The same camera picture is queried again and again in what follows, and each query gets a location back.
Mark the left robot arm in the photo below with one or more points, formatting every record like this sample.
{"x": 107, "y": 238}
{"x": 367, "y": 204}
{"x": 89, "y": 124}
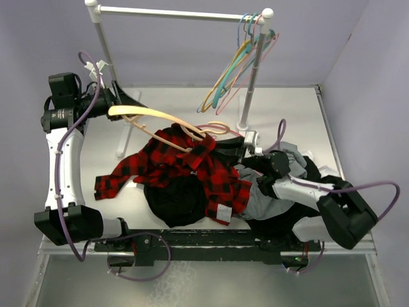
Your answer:
{"x": 64, "y": 120}

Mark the pink plastic hanger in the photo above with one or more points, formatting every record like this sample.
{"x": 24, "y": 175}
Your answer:
{"x": 219, "y": 131}

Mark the cream plastic hanger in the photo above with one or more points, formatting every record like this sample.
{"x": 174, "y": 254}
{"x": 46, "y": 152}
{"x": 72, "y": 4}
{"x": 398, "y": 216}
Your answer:
{"x": 140, "y": 117}

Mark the aluminium front rail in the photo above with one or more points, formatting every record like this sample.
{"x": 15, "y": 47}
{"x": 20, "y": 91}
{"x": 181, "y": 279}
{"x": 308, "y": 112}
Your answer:
{"x": 220, "y": 240}

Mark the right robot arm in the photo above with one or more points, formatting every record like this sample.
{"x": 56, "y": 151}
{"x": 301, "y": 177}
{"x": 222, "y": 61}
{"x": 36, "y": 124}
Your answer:
{"x": 357, "y": 217}

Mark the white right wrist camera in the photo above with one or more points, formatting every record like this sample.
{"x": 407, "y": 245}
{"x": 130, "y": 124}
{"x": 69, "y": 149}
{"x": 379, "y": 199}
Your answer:
{"x": 251, "y": 143}

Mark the grey shirt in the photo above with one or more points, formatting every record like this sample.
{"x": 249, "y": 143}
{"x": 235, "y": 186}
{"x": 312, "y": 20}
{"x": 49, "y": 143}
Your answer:
{"x": 262, "y": 207}

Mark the black garment right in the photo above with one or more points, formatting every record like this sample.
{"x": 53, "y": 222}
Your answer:
{"x": 308, "y": 218}

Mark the black garment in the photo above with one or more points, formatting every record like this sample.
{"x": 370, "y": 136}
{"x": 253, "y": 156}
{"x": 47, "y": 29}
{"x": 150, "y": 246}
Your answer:
{"x": 308, "y": 218}
{"x": 181, "y": 203}

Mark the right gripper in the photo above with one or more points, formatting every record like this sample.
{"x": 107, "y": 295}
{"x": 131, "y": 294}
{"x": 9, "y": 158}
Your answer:
{"x": 231, "y": 150}

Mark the red black plaid shirt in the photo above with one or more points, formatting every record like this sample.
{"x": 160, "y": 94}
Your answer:
{"x": 171, "y": 153}

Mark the yellow plastic hanger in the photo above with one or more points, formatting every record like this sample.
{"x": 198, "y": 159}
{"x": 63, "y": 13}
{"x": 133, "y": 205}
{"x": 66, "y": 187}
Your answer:
{"x": 228, "y": 78}

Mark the teal plastic hanger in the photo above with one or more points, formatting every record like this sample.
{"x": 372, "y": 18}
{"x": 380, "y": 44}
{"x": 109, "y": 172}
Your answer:
{"x": 267, "y": 39}

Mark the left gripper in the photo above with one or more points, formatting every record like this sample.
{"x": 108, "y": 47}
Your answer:
{"x": 122, "y": 99}

